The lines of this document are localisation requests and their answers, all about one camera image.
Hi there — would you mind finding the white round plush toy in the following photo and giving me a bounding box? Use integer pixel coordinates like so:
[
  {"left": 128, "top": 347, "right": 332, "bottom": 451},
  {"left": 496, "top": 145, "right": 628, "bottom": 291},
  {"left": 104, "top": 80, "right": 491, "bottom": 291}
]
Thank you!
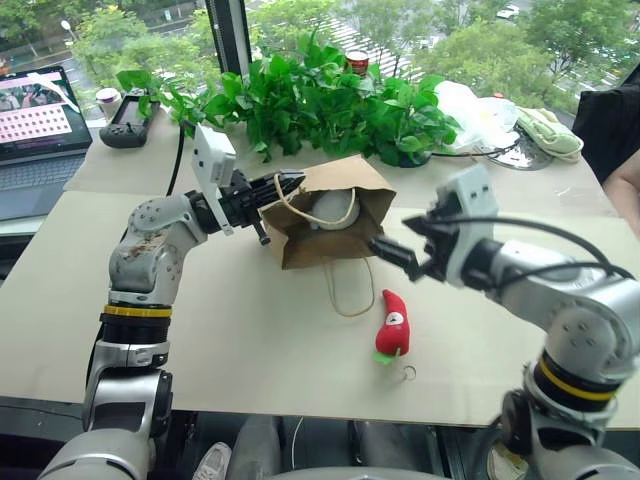
[{"left": 310, "top": 189, "right": 361, "bottom": 232}]

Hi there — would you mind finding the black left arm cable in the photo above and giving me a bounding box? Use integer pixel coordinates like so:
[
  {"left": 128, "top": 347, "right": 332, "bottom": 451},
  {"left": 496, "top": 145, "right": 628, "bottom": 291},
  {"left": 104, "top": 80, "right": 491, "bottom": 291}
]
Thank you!
[{"left": 165, "top": 124, "right": 188, "bottom": 198}]

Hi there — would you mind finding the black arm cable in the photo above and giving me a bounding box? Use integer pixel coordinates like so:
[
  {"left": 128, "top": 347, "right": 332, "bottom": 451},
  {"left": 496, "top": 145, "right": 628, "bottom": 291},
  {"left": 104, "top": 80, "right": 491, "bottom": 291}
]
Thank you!
[
  {"left": 165, "top": 124, "right": 188, "bottom": 198},
  {"left": 444, "top": 215, "right": 637, "bottom": 301}
]

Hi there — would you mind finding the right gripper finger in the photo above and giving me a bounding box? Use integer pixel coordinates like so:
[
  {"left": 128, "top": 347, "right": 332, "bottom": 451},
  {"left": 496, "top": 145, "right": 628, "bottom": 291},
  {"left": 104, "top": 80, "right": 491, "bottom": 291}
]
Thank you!
[
  {"left": 368, "top": 236, "right": 432, "bottom": 284},
  {"left": 401, "top": 215, "right": 442, "bottom": 237}
]

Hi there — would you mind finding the brown paper bag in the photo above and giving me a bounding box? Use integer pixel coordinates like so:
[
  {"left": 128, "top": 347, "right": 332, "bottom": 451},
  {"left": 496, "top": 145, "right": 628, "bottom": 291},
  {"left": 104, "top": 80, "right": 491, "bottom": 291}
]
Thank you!
[{"left": 259, "top": 153, "right": 398, "bottom": 318}]

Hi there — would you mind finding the white paper cup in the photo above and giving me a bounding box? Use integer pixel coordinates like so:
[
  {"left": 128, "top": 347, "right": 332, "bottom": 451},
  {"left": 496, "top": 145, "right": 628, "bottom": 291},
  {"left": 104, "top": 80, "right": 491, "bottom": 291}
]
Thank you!
[{"left": 95, "top": 87, "right": 122, "bottom": 122}]

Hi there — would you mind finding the red drink can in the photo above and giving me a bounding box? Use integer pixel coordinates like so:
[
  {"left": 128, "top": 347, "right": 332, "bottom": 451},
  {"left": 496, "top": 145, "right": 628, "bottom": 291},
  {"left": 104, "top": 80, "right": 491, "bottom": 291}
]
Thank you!
[{"left": 344, "top": 50, "right": 372, "bottom": 79}]

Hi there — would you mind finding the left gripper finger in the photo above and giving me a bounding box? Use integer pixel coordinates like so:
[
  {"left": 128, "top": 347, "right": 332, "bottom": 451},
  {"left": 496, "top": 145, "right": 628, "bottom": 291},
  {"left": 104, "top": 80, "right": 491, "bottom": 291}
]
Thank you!
[
  {"left": 249, "top": 180, "right": 301, "bottom": 209},
  {"left": 273, "top": 171, "right": 308, "bottom": 194}
]

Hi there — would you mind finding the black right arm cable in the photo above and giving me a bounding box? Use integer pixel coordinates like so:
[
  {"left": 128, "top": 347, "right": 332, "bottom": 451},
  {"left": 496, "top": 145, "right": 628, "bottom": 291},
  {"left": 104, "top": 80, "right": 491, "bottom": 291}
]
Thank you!
[{"left": 444, "top": 215, "right": 637, "bottom": 301}]

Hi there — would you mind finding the person's black garment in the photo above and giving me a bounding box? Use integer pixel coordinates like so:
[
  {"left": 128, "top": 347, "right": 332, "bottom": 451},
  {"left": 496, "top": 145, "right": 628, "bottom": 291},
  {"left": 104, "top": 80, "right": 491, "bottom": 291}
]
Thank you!
[{"left": 571, "top": 67, "right": 640, "bottom": 187}]

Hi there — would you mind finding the black window frame pillar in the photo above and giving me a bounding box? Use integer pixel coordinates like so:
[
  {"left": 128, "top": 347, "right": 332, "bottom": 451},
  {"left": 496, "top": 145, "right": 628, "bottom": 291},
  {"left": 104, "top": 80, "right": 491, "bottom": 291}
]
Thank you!
[{"left": 204, "top": 0, "right": 254, "bottom": 79}]

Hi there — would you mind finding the red chili plush toy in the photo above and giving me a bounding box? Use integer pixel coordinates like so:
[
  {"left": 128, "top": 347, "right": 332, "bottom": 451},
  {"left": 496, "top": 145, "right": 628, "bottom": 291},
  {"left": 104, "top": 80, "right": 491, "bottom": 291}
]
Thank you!
[{"left": 370, "top": 288, "right": 413, "bottom": 366}]

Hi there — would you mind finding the black handheld controller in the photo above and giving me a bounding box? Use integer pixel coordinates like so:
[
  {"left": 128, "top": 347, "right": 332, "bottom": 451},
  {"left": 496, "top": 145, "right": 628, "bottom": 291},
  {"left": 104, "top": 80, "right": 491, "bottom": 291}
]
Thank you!
[{"left": 98, "top": 92, "right": 162, "bottom": 150}]

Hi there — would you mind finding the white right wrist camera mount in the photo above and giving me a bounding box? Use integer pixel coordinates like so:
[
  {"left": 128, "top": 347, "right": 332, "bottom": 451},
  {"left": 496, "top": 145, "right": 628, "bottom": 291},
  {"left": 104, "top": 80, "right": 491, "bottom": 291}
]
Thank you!
[{"left": 433, "top": 164, "right": 499, "bottom": 287}]

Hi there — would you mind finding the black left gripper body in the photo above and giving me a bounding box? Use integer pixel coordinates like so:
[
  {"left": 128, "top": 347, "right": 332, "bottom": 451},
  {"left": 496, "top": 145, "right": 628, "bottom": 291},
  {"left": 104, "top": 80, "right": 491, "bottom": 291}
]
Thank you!
[{"left": 218, "top": 170, "right": 272, "bottom": 247}]

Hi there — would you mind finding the round glass tray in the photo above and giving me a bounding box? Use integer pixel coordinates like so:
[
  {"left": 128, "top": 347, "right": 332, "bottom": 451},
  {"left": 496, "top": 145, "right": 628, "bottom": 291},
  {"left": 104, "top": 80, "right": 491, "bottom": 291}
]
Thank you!
[{"left": 486, "top": 131, "right": 557, "bottom": 173}]

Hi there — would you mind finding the grey trouser leg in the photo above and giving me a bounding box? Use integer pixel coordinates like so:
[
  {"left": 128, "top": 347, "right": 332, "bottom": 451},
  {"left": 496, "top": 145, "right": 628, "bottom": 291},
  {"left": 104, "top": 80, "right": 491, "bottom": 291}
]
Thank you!
[
  {"left": 231, "top": 414, "right": 282, "bottom": 480},
  {"left": 349, "top": 419, "right": 428, "bottom": 474}
]

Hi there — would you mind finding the green leafy plant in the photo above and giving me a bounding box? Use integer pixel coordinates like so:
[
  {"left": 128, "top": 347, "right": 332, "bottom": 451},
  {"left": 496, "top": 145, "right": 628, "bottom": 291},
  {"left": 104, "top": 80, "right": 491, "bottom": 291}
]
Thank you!
[{"left": 115, "top": 32, "right": 462, "bottom": 169}]

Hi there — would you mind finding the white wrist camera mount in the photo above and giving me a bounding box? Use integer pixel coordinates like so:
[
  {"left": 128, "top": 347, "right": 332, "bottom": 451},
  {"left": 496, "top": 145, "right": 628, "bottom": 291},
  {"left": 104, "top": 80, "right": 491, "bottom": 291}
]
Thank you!
[
  {"left": 191, "top": 123, "right": 237, "bottom": 238},
  {"left": 433, "top": 164, "right": 499, "bottom": 287}
]

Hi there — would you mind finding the white plastic bag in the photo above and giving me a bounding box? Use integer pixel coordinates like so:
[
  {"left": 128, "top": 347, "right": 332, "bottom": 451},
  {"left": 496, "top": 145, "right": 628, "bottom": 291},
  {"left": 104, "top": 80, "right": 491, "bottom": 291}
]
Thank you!
[{"left": 433, "top": 79, "right": 522, "bottom": 154}]

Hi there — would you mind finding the pale green cloth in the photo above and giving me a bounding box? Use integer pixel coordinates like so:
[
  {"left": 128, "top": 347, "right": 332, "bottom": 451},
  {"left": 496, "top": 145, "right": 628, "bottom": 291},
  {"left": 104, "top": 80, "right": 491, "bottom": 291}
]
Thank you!
[{"left": 514, "top": 106, "right": 586, "bottom": 163}]

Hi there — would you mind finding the grey open laptop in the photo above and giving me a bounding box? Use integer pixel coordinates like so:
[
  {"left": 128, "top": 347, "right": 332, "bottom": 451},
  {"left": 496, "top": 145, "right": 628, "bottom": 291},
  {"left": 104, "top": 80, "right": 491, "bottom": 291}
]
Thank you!
[{"left": 0, "top": 64, "right": 95, "bottom": 222}]

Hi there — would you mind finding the white sneaker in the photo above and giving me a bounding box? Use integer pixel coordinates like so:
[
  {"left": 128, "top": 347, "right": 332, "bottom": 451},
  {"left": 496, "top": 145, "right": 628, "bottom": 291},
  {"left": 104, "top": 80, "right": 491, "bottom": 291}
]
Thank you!
[
  {"left": 191, "top": 440, "right": 234, "bottom": 480},
  {"left": 486, "top": 443, "right": 530, "bottom": 477}
]

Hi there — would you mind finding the thin black table cable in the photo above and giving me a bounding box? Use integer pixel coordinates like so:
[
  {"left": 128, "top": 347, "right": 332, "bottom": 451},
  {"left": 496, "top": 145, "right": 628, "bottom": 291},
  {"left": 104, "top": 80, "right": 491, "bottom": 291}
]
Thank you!
[{"left": 430, "top": 137, "right": 522, "bottom": 162}]

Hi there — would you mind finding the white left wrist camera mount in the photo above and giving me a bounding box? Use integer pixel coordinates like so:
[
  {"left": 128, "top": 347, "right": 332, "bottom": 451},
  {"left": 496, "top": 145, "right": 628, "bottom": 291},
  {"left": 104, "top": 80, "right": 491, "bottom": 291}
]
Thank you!
[{"left": 191, "top": 123, "right": 237, "bottom": 238}]

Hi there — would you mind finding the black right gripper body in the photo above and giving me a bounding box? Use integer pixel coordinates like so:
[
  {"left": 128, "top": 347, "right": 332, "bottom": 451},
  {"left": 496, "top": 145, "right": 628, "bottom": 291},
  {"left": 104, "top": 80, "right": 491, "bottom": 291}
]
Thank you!
[{"left": 423, "top": 199, "right": 465, "bottom": 285}]

